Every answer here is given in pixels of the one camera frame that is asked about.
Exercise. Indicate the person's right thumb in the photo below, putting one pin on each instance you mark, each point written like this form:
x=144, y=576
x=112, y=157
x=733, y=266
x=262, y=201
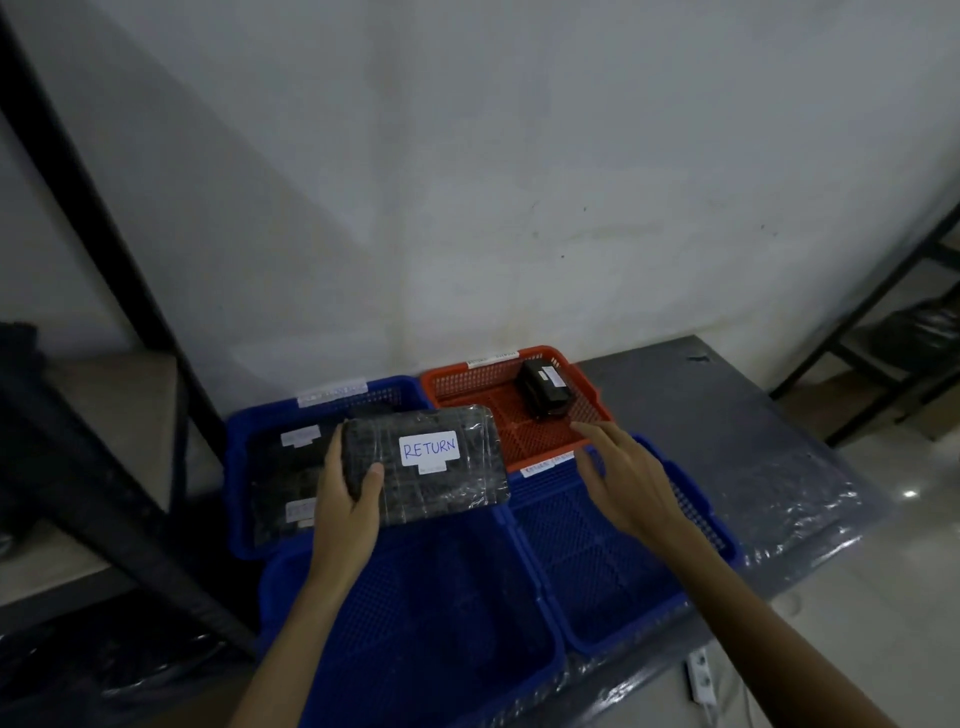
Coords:
x=590, y=480

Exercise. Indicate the orange plastic basket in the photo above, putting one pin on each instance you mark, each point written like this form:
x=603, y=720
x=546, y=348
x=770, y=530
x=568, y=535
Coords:
x=510, y=416

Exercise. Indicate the person's right hand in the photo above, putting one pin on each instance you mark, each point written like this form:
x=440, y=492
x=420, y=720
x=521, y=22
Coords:
x=634, y=487

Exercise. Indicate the person's right forearm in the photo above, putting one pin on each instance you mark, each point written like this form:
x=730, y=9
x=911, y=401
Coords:
x=757, y=637

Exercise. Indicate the clear plastic table sheet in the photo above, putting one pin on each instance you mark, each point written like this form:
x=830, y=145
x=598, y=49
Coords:
x=780, y=495

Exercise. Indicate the person's left hand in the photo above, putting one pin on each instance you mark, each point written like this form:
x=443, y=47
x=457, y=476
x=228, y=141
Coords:
x=343, y=525

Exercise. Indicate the black plastic bag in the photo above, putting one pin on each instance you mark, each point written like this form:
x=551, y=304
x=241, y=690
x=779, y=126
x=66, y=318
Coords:
x=919, y=330

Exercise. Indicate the white power strip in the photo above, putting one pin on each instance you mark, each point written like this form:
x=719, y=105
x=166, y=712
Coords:
x=700, y=675

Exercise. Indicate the small black wrapped package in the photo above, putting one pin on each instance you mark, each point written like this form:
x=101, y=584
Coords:
x=546, y=388

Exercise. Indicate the blue plastic basket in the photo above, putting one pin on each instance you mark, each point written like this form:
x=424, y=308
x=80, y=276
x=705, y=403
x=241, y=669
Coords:
x=262, y=465
x=600, y=577
x=442, y=637

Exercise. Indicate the person's left forearm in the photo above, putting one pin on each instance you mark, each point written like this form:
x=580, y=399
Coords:
x=292, y=652

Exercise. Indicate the person's left thumb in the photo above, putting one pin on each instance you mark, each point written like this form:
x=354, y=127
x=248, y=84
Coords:
x=371, y=487

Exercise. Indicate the black metal shelf rack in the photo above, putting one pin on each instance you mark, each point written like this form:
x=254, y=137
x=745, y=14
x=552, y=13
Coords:
x=877, y=330
x=97, y=375

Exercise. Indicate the large black labelled package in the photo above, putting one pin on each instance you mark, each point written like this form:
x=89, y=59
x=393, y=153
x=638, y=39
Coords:
x=439, y=480

